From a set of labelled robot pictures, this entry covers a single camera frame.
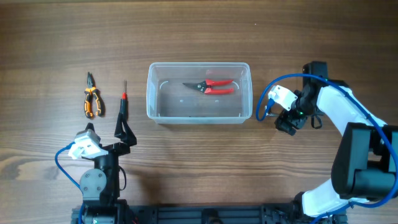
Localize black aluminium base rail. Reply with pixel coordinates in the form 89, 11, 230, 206
82, 203, 314, 224

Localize clear plastic container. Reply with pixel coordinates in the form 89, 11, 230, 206
146, 62, 253, 124

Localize blue right cable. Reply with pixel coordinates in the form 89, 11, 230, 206
255, 73, 398, 224

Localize red handled snips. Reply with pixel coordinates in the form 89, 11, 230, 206
183, 79, 234, 95

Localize blue cable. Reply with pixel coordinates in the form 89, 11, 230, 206
54, 142, 86, 224
255, 73, 398, 224

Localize orange black pliers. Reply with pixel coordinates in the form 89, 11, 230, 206
83, 72, 105, 119

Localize blue left cable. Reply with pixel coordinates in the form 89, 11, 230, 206
54, 142, 86, 224

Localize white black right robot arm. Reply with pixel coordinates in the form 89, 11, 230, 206
266, 62, 397, 222

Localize black red precision screwdriver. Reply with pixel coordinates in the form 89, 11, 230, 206
119, 80, 128, 120

